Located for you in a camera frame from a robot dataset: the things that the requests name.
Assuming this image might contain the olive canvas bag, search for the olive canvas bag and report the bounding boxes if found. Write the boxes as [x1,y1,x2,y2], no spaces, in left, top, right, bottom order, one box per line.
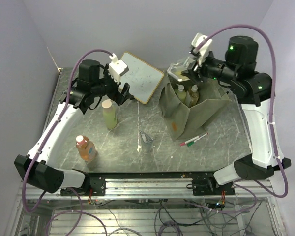
[159,77,231,141]

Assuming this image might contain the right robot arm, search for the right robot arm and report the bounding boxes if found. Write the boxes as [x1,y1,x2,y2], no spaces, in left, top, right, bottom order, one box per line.
[182,33,292,195]

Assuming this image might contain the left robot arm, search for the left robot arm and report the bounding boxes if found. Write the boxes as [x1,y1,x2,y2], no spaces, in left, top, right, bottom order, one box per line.
[14,59,131,195]

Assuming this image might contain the yellow-green pump bottle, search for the yellow-green pump bottle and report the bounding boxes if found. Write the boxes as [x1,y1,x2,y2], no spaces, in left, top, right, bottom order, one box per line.
[175,85,186,103]

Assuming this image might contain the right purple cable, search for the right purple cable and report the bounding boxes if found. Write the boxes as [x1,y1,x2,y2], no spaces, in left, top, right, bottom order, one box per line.
[191,24,290,214]

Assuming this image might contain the purple cable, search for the purple cable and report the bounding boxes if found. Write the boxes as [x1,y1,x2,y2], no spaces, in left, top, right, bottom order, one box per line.
[22,49,114,236]
[191,24,290,214]

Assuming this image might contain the orange bottle pink cap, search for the orange bottle pink cap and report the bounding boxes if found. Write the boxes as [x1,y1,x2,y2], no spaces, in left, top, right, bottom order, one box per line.
[76,135,97,163]

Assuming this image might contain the red marker pen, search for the red marker pen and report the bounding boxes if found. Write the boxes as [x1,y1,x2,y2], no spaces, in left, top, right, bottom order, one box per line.
[179,132,208,146]

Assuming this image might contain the green marker pen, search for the green marker pen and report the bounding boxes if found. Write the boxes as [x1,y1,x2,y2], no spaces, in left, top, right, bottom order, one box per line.
[187,137,201,147]

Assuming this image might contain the green bottle beige cap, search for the green bottle beige cap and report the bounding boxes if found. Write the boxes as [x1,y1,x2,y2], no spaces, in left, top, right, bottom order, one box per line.
[101,99,117,129]

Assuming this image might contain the small whiteboard on stand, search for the small whiteboard on stand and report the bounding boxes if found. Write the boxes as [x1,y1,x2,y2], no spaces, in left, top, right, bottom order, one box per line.
[119,52,164,104]

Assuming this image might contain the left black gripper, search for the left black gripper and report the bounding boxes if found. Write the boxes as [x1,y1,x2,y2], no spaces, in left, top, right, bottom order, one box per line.
[92,64,132,106]

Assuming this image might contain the clear square bottle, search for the clear square bottle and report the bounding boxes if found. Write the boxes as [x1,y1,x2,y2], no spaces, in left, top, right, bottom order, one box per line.
[167,56,196,82]

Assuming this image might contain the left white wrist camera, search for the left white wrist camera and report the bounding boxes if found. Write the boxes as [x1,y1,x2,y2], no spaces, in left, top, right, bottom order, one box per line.
[108,54,129,84]

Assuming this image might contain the aluminium mounting rail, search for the aluminium mounting rail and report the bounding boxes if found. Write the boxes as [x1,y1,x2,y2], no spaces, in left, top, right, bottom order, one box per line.
[16,171,271,201]

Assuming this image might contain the amber bottle white cap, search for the amber bottle white cap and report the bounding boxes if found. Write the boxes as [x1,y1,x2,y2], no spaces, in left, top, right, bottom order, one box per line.
[188,85,200,108]

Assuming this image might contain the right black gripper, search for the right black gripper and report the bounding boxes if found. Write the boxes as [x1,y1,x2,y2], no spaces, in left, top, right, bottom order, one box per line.
[182,50,239,85]

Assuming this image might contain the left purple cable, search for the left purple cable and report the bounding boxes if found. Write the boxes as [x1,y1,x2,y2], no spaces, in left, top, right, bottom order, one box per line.
[22,49,114,236]

